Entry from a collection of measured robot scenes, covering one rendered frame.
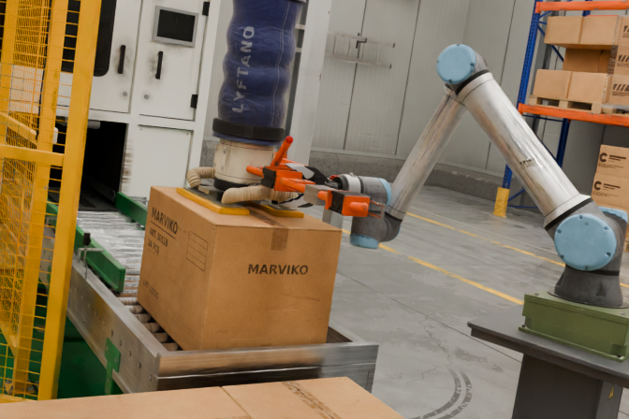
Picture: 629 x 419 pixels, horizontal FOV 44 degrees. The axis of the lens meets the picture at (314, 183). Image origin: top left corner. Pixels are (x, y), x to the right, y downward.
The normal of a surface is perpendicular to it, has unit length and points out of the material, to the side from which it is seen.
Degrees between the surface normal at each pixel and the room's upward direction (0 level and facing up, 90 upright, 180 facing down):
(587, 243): 91
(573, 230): 91
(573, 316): 90
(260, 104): 75
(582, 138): 90
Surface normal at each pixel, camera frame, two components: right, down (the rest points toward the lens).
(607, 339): -0.62, 0.00
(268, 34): 0.32, -0.07
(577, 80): -0.87, -0.11
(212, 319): 0.48, 0.17
